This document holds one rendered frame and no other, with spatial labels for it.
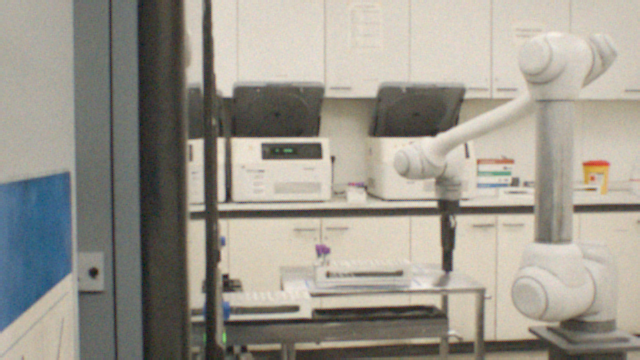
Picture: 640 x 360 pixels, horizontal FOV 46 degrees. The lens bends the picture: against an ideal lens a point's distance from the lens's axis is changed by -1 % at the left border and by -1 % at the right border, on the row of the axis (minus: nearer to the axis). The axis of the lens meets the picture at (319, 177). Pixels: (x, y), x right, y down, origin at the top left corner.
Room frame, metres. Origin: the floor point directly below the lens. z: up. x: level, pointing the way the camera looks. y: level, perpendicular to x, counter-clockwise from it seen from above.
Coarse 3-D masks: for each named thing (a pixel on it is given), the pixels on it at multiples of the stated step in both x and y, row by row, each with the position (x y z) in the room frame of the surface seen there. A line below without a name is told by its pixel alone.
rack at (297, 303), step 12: (228, 300) 1.88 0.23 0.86; (240, 300) 1.88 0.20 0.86; (252, 300) 1.88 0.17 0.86; (264, 300) 1.88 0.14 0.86; (276, 300) 1.89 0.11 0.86; (288, 300) 1.89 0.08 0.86; (300, 300) 1.89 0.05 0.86; (240, 312) 1.91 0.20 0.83; (252, 312) 1.98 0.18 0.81; (264, 312) 1.98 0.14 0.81; (276, 312) 1.98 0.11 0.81; (288, 312) 1.99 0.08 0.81; (300, 312) 1.89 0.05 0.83
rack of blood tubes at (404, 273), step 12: (312, 264) 2.36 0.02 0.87; (336, 264) 2.31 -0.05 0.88; (348, 264) 2.31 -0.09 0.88; (360, 264) 2.31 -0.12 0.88; (372, 264) 2.31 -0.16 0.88; (384, 264) 2.31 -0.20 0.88; (396, 264) 2.31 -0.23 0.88; (408, 264) 2.31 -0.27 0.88; (324, 276) 2.28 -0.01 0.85; (336, 276) 2.32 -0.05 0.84; (348, 276) 2.31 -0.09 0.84; (360, 276) 2.39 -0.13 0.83; (372, 276) 2.39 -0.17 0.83; (384, 276) 2.39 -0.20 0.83; (396, 276) 2.40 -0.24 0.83; (408, 276) 2.30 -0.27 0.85
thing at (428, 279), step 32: (288, 288) 2.25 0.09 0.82; (320, 288) 2.25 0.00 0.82; (352, 288) 2.25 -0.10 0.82; (384, 288) 2.25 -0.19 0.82; (416, 288) 2.25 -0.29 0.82; (448, 288) 2.25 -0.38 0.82; (480, 288) 2.26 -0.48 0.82; (480, 320) 2.26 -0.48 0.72; (288, 352) 2.21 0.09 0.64; (480, 352) 2.26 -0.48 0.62
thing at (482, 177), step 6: (480, 174) 4.80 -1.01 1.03; (486, 174) 4.80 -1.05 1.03; (492, 174) 4.81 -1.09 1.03; (498, 174) 4.81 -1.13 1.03; (504, 174) 4.82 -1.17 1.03; (510, 174) 4.82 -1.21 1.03; (480, 180) 4.80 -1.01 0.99; (486, 180) 4.80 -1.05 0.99; (492, 180) 4.81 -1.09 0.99; (498, 180) 4.81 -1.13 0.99; (504, 180) 4.82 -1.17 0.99; (510, 180) 4.82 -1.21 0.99
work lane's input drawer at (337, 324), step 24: (312, 312) 1.94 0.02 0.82; (336, 312) 2.01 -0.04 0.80; (360, 312) 2.01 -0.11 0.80; (384, 312) 2.01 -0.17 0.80; (408, 312) 2.01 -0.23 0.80; (432, 312) 1.95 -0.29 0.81; (240, 336) 1.86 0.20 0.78; (264, 336) 1.86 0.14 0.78; (288, 336) 1.87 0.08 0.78; (312, 336) 1.88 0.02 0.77; (336, 336) 1.89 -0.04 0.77; (360, 336) 1.90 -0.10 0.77; (384, 336) 1.90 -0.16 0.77; (408, 336) 1.91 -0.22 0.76; (432, 336) 1.92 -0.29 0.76; (456, 336) 1.96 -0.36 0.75
